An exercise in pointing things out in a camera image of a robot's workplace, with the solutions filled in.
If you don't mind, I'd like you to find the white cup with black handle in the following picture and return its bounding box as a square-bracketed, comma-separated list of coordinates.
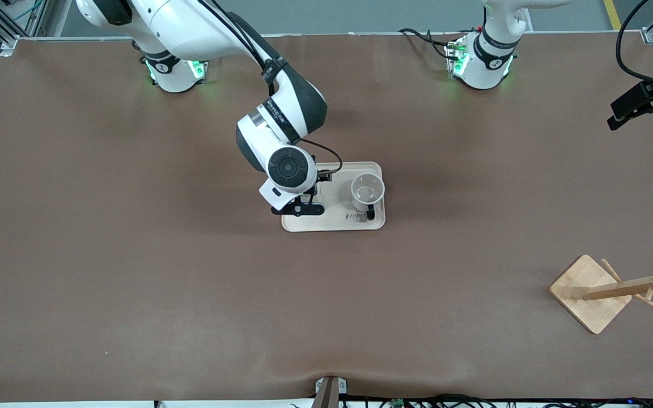
[350, 172, 387, 222]

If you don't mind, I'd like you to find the cream tray with rabbit print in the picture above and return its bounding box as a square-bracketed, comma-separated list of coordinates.
[281, 161, 387, 233]

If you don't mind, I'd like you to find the brown table mat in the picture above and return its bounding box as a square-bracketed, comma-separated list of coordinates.
[0, 33, 653, 403]

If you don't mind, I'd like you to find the wooden mug stand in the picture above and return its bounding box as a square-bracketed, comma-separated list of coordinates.
[549, 242, 653, 335]

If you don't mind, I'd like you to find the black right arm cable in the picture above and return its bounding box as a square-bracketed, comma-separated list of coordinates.
[196, 0, 343, 177]

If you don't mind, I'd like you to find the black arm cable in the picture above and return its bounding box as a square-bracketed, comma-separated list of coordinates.
[196, 0, 343, 177]
[616, 0, 653, 86]

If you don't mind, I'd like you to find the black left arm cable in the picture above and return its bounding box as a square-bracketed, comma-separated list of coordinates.
[616, 0, 653, 86]

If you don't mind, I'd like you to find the black base cable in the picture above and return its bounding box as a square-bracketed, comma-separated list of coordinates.
[399, 27, 453, 60]

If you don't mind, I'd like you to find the table edge clamp bracket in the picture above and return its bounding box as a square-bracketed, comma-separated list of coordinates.
[313, 376, 348, 408]

